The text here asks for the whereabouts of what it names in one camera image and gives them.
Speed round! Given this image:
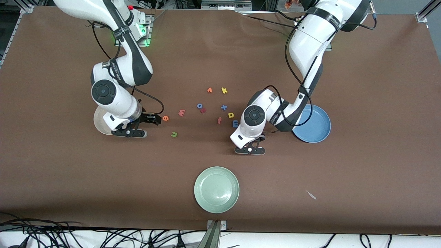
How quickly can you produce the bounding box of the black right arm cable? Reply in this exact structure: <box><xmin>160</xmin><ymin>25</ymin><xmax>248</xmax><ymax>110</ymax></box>
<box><xmin>90</xmin><ymin>21</ymin><xmax>164</xmax><ymax>116</ymax></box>

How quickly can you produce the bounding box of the thin black table cable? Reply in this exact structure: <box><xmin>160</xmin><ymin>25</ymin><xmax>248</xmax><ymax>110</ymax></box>
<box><xmin>243</xmin><ymin>14</ymin><xmax>297</xmax><ymax>29</ymax></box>
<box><xmin>272</xmin><ymin>10</ymin><xmax>299</xmax><ymax>22</ymax></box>

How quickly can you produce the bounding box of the tangled black cable bundle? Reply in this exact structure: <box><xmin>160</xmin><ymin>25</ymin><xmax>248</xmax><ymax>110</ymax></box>
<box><xmin>0</xmin><ymin>212</ymin><xmax>207</xmax><ymax>248</ymax></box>

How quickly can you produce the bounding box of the green round plate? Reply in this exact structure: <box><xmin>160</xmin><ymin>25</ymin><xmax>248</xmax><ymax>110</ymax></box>
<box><xmin>194</xmin><ymin>166</ymin><xmax>240</xmax><ymax>214</ymax></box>

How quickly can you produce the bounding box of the grey metal box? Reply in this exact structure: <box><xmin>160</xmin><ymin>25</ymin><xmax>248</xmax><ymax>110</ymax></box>
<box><xmin>201</xmin><ymin>0</ymin><xmax>252</xmax><ymax>11</ymax></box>

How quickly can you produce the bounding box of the beige round plate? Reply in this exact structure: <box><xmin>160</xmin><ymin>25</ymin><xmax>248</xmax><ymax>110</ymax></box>
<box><xmin>93</xmin><ymin>105</ymin><xmax>119</xmax><ymax>135</ymax></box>

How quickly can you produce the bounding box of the brown table cover sheet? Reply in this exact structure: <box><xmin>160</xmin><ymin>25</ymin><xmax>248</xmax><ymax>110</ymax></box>
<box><xmin>0</xmin><ymin>5</ymin><xmax>441</xmax><ymax>235</ymax></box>

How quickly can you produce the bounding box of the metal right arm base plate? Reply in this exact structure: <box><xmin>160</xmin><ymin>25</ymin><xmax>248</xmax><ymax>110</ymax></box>
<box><xmin>136</xmin><ymin>14</ymin><xmax>152</xmax><ymax>47</ymax></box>

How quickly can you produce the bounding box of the blue round plate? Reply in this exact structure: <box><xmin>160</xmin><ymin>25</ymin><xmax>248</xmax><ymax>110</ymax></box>
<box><xmin>292</xmin><ymin>104</ymin><xmax>331</xmax><ymax>143</ymax></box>

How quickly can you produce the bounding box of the metal table edge bracket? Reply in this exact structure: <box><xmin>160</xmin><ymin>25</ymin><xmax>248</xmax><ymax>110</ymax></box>
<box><xmin>206</xmin><ymin>220</ymin><xmax>228</xmax><ymax>248</ymax></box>

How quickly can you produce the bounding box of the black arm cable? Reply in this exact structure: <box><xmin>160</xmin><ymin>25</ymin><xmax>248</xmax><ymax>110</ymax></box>
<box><xmin>264</xmin><ymin>21</ymin><xmax>313</xmax><ymax>127</ymax></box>
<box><xmin>90</xmin><ymin>21</ymin><xmax>164</xmax><ymax>116</ymax></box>

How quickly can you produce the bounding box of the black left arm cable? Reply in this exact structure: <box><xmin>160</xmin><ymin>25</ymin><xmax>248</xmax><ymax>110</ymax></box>
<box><xmin>264</xmin><ymin>21</ymin><xmax>313</xmax><ymax>127</ymax></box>

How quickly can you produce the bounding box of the aluminium frame rail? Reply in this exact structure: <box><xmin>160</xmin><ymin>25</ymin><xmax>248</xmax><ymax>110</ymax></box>
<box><xmin>419</xmin><ymin>0</ymin><xmax>441</xmax><ymax>21</ymax></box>
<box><xmin>0</xmin><ymin>13</ymin><xmax>25</xmax><ymax>68</ymax></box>

